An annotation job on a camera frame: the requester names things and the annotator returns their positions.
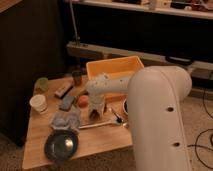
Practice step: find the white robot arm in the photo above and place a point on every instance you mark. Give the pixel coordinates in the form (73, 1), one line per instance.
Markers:
(153, 96)

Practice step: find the orange fruit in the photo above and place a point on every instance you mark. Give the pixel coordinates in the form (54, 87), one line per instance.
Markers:
(83, 101)

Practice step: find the black spoon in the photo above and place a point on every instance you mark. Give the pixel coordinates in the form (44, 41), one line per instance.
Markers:
(119, 118)

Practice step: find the blue ceramic bowl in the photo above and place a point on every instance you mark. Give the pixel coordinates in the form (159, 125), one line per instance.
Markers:
(125, 107)

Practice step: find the yellow plastic bin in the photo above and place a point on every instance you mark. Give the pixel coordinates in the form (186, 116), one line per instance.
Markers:
(115, 66)

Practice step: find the metal pole stand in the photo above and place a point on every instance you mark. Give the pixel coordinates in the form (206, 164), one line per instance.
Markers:
(76, 35)

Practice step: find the grey crumpled cloth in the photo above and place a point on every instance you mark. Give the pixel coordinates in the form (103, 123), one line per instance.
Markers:
(66, 121)

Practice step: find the small wooden table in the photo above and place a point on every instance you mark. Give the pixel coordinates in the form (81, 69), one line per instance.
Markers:
(91, 141)

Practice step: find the blue sponge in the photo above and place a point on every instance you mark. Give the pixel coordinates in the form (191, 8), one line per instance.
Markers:
(66, 103)

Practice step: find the brown rectangular block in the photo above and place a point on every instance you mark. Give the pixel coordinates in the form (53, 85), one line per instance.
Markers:
(63, 89)

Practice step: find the white paper cup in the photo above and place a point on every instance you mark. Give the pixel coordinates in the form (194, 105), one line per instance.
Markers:
(38, 102)

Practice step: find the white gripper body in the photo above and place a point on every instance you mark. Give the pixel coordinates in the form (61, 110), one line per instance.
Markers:
(96, 106)

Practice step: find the green plastic cup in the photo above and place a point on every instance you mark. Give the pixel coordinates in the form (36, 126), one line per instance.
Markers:
(42, 84)

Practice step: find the dark metal bowl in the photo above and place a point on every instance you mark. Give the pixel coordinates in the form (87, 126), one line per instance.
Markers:
(61, 145)

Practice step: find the white shelf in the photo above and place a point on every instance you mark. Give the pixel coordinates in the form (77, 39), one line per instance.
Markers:
(145, 8)

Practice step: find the metal cup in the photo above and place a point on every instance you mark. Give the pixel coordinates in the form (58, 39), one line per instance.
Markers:
(77, 77)

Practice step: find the wooden spoon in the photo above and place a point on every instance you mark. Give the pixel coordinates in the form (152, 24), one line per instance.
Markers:
(102, 124)

